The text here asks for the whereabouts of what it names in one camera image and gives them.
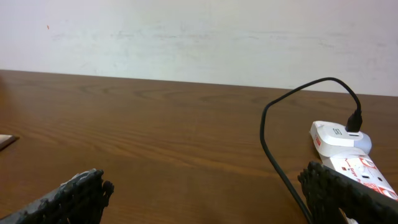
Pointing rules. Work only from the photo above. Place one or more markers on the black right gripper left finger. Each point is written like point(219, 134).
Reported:
point(81, 199)

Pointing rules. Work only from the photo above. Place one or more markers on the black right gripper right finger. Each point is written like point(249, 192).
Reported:
point(332, 198)

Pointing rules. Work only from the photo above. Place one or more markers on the Galaxy S25 Ultra smartphone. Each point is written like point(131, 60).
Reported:
point(6, 140)

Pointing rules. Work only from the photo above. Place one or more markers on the white usb charger adapter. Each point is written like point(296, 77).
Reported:
point(333, 140)

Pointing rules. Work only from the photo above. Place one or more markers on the white power strip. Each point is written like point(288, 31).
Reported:
point(361, 169)

